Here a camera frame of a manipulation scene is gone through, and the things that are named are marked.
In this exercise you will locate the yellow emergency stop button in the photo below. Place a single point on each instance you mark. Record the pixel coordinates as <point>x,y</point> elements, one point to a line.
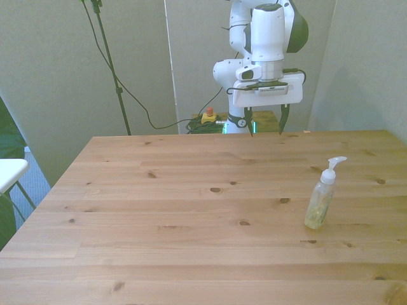
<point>209,117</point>

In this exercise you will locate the clear sanitizer pump bottle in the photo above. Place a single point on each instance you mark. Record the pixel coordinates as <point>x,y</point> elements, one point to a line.
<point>321,200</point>

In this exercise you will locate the white divider panel edge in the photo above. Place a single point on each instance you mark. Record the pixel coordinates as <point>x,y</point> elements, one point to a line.
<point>171,63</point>

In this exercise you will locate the white side table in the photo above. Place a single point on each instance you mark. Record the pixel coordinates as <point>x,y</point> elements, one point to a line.
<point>11,171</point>

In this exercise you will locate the dark camera stand pole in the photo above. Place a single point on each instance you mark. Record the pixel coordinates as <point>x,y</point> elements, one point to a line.
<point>111,66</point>

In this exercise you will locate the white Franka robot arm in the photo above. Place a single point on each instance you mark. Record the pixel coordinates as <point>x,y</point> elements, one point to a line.
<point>266,31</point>

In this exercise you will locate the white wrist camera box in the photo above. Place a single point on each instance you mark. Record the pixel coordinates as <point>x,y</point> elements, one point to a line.
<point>272,90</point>

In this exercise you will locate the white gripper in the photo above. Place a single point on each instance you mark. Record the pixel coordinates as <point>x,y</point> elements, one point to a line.
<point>270,99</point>

